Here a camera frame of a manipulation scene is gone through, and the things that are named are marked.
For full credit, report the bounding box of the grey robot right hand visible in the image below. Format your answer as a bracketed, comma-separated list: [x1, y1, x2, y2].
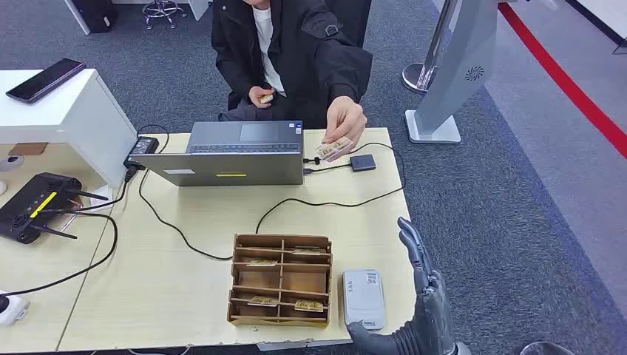
[346, 217, 458, 355]

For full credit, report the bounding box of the person's left hand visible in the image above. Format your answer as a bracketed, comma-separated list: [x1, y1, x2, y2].
[323, 96, 367, 148]

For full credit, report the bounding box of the person's right hand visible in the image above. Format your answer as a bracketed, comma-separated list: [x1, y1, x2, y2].
[248, 85, 275, 109]

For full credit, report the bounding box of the beige printed ID card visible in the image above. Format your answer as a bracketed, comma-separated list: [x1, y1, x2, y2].
[316, 137, 353, 163]

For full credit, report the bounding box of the person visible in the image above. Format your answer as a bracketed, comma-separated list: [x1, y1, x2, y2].
[211, 0, 373, 148]

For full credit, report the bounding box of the white card reader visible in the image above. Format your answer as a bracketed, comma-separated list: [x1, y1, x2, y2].
[342, 268, 387, 331]

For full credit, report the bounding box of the wooden card organizer box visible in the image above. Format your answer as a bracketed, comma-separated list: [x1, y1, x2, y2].
[226, 233, 333, 328]

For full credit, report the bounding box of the small black USB hub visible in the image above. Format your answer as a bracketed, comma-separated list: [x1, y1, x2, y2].
[349, 154, 377, 172]

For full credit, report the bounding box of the grey laptop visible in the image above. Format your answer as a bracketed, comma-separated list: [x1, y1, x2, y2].
[129, 120, 305, 188]

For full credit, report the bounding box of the white table leg panel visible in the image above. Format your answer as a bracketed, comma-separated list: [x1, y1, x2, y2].
[64, 0, 92, 36]
[188, 0, 212, 21]

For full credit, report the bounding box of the grey kiosk stand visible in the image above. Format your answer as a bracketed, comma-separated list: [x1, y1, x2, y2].
[404, 0, 501, 145]

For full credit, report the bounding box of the round grey object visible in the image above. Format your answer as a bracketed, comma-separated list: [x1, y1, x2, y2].
[519, 341, 577, 355]

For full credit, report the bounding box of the black laptop power adapter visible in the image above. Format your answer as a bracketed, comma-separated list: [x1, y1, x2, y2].
[123, 136, 160, 171]

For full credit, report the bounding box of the chrome stool base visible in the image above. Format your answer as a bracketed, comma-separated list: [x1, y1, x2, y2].
[142, 0, 188, 30]

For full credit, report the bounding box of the black cabinet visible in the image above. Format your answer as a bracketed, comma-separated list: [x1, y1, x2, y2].
[70, 0, 118, 34]

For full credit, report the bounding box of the white desk riser shelf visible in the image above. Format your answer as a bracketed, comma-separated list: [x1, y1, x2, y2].
[0, 68, 138, 189]

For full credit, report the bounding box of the black smartphone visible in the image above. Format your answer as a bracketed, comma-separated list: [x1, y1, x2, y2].
[5, 58, 87, 104]

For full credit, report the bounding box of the brown cardboard piece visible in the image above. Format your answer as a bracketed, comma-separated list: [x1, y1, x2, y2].
[8, 142, 49, 157]

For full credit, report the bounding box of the black router with antennas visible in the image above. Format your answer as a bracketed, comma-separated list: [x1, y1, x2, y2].
[0, 172, 109, 245]

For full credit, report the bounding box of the short black hub cable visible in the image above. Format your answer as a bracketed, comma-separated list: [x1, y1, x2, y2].
[302, 163, 353, 176]

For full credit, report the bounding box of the chrome stanchion post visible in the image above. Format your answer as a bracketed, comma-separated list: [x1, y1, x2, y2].
[401, 0, 459, 95]

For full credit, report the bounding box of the long black cable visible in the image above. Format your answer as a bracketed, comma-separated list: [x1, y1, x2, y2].
[254, 142, 407, 234]

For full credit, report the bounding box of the black looped adapter cable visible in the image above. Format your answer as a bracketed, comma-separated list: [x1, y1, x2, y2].
[136, 124, 171, 154]

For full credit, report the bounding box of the black adapter output cable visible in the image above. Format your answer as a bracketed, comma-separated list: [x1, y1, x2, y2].
[138, 169, 234, 262]

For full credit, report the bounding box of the black mains cable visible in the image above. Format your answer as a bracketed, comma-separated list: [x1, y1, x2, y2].
[38, 166, 138, 214]

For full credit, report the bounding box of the black router cable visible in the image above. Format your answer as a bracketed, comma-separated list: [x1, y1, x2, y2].
[0, 209, 120, 298]

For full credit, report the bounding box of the white round camera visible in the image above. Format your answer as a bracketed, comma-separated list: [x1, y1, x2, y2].
[0, 155, 25, 173]

